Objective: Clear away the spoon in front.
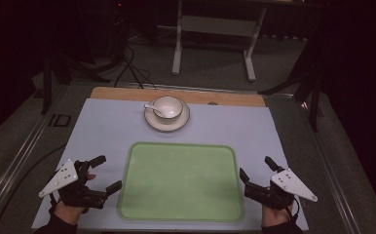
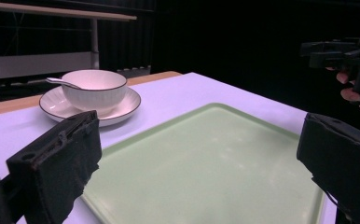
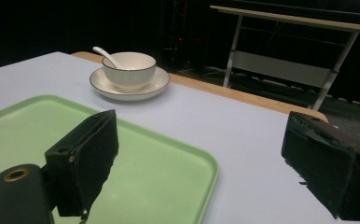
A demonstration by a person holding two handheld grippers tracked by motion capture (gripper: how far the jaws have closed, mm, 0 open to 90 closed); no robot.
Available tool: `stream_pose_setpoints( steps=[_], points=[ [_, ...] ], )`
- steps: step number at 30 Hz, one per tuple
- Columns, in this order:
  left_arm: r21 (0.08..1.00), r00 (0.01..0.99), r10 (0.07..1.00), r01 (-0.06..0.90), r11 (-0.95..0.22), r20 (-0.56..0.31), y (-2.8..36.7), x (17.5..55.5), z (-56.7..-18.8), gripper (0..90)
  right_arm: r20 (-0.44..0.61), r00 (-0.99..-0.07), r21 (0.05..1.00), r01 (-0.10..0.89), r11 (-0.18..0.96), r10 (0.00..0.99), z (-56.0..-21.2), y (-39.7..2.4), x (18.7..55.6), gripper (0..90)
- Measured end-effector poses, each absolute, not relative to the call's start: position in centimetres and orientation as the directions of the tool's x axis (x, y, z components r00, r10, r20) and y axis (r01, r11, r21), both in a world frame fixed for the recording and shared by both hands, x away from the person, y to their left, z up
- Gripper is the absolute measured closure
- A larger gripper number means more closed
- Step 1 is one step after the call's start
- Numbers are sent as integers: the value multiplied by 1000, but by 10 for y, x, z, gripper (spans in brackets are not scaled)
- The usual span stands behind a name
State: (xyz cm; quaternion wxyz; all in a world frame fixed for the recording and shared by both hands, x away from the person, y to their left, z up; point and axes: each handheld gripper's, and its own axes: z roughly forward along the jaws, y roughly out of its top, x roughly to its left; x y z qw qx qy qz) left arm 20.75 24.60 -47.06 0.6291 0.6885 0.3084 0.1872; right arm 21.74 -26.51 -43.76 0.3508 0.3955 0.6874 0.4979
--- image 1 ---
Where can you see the person's left hand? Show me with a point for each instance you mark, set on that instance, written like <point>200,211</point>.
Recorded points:
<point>67,214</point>

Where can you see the light blue mat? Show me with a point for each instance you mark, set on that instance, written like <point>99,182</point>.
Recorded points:
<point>105,130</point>

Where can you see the white saucer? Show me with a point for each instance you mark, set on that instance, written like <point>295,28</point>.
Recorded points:
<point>171,126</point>

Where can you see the green tray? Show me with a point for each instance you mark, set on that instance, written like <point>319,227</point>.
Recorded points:
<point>181,182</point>

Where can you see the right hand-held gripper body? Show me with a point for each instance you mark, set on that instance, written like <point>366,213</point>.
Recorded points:
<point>293,185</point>

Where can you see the white spoon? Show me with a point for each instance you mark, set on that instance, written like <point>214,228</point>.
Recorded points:
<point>150,106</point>

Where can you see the white metal stand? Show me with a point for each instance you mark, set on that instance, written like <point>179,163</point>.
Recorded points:
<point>215,26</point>

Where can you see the black stand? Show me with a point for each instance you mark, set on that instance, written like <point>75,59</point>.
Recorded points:
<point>314,97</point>
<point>47,87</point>

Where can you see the person's right hand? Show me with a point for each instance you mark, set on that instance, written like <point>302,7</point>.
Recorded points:
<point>275,217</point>

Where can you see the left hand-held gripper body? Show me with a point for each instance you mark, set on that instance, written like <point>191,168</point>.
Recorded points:
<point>66,177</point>

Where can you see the white bowl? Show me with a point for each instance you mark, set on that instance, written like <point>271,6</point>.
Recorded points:
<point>173,104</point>

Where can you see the metal rail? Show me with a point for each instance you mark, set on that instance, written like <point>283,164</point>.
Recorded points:
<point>330,169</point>
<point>17,165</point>

